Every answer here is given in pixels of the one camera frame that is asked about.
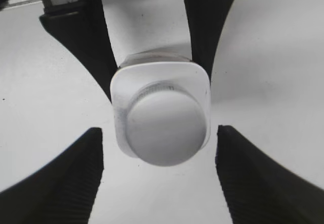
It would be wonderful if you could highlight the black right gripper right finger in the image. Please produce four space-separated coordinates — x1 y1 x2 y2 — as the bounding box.
215 125 323 223

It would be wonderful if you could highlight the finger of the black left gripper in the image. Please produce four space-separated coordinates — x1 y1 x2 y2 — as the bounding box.
184 0 234 78

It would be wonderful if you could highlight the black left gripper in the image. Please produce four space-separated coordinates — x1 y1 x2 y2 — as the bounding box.
1 0 117 99

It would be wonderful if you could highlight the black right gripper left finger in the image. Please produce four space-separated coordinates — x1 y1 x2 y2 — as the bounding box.
1 127 104 223

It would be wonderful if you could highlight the white yili changqing bottle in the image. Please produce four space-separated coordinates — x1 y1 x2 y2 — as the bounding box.
110 52 211 167

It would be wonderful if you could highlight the white bottle cap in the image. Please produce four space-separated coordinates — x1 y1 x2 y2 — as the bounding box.
126 91 207 166

